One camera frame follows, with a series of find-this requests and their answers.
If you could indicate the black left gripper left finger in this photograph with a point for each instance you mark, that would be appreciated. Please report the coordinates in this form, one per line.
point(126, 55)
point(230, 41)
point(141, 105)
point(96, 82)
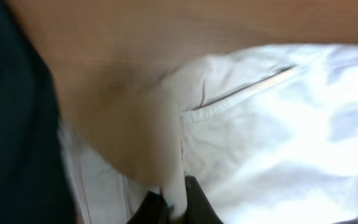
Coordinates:
point(153, 210)

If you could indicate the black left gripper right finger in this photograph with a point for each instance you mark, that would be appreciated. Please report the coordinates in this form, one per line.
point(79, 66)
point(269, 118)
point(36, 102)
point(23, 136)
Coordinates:
point(199, 210)

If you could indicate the beige cotton shorts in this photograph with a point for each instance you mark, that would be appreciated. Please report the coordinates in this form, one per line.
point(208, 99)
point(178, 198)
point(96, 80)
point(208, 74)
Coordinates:
point(270, 133)

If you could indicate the black t-shirt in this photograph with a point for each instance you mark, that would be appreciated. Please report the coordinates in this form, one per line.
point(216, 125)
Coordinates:
point(33, 186)

